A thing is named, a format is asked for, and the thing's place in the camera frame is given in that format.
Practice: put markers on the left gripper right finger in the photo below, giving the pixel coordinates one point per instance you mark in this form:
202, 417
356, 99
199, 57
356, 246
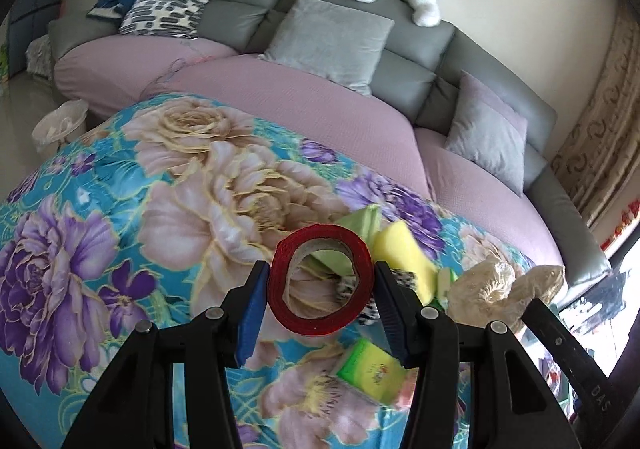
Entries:
511, 403

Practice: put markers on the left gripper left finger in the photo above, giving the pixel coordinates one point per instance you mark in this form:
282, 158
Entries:
131, 405

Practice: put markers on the small green tissue pack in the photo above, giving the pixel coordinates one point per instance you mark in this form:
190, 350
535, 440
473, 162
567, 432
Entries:
373, 372

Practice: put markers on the red tape roll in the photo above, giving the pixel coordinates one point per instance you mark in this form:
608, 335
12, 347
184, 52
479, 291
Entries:
302, 296

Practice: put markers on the floral blue tablecloth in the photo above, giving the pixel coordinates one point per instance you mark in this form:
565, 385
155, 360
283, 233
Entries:
156, 215

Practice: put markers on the yellow sponge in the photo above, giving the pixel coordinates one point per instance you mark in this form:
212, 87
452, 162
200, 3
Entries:
396, 245

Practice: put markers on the leopard print scrunchie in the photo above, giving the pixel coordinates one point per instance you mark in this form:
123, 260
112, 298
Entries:
369, 314

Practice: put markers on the light green cloth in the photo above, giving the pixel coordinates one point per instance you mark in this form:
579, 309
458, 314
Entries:
354, 232

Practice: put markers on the beige patterned curtain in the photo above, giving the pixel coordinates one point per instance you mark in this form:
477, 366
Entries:
599, 157

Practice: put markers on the grey pink pillow right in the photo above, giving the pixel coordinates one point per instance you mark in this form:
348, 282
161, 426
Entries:
489, 133

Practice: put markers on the white waste basket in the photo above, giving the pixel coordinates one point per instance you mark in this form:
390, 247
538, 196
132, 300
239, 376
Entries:
60, 127

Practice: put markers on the pink sofa seat cover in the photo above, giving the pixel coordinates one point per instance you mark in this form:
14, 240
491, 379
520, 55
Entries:
116, 71

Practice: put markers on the grey pillow middle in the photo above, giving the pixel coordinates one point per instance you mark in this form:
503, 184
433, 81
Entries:
337, 43

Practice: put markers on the black white patterned pillow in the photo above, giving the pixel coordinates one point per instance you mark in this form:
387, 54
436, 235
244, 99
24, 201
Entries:
164, 18

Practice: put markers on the blue pillow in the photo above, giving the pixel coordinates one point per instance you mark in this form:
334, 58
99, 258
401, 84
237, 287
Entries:
110, 10

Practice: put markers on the grey sofa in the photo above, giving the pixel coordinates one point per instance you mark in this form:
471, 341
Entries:
419, 76

